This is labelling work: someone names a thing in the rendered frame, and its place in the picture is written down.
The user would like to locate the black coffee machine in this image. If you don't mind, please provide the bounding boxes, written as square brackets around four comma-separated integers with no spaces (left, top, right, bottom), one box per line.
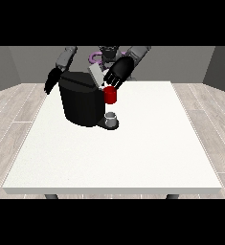
[57,71,120,130]

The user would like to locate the pale grey machine lid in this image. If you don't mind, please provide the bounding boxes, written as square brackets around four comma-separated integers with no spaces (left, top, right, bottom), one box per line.
[87,62,107,88]

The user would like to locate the small grey cup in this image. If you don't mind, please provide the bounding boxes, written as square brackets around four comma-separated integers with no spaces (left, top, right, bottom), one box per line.
[104,111,118,128]

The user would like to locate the red pod holder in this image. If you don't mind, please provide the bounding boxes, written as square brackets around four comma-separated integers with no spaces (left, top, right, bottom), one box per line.
[103,85,118,105]

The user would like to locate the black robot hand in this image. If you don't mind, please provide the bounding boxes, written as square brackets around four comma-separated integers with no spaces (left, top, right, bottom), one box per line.
[102,56,136,90]
[43,66,62,96]

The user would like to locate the grey robot trunk purple rings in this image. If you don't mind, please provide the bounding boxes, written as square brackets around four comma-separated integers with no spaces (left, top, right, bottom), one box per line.
[88,46,128,67]

